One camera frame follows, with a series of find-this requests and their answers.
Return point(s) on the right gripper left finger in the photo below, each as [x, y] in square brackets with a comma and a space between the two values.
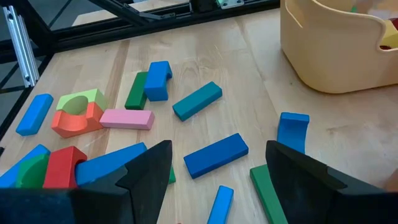
[149, 180]

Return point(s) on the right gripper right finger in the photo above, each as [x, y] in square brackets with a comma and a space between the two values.
[295, 186]

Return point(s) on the green rectangular block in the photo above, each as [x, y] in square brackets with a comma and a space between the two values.
[172, 175]
[264, 193]
[136, 91]

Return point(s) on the blue arch block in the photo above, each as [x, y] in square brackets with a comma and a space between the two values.
[157, 81]
[292, 130]

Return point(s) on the pink rectangular block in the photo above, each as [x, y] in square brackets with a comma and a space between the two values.
[126, 119]

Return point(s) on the dark blue rectangular block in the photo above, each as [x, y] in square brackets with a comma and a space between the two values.
[216, 155]

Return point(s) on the red arch block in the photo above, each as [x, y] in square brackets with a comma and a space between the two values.
[60, 168]

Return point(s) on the teal rectangular block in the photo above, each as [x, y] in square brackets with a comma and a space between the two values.
[197, 101]

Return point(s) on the orange arch block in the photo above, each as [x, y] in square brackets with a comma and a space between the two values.
[71, 127]

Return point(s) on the light green arch block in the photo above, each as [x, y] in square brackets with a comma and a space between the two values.
[96, 98]

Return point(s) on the yellow arch block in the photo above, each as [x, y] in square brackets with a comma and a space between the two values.
[390, 35]

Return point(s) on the yellow plastic bin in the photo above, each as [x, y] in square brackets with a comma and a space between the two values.
[326, 56]

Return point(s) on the silver aluminium bracket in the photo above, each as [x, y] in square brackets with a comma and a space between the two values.
[230, 3]
[21, 46]

